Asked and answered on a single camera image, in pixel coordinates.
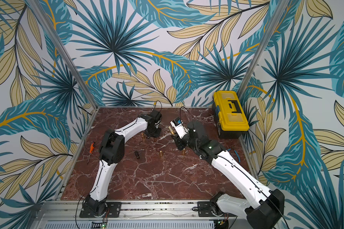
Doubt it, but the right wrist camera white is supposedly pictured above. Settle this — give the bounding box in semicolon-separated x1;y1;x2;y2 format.
170;117;188;139

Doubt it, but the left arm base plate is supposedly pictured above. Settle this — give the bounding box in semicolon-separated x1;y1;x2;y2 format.
79;201;121;219

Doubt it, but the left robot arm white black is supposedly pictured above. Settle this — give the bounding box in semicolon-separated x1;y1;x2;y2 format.
81;109;162;218

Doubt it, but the yellow black toolbox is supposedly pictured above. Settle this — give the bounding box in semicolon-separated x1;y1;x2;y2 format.
212;91;249;139

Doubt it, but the black lipstick lying left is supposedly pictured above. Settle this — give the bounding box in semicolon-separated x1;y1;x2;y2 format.
134;151;140;159

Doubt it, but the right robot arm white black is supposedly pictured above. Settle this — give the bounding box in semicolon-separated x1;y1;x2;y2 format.
169;118;285;229

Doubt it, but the orange handled screwdriver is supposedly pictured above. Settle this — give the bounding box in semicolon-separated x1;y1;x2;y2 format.
87;142;95;164

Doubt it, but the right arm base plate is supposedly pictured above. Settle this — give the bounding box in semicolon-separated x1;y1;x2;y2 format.
193;201;235;217

